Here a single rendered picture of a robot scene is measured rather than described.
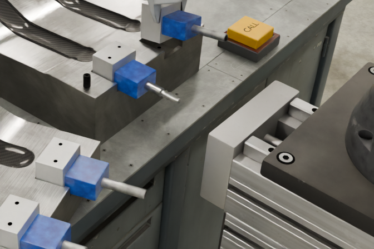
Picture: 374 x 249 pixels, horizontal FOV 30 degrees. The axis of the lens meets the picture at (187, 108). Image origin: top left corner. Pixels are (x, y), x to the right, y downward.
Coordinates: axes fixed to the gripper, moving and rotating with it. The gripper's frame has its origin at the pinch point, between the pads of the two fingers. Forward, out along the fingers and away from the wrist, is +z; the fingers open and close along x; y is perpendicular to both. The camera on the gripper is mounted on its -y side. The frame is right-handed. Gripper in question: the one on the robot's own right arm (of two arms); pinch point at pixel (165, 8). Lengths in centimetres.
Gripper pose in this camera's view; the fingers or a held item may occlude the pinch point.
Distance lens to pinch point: 102.9
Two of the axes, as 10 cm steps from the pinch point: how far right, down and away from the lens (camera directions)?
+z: -0.5, 9.0, 4.4
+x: 5.6, -3.4, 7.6
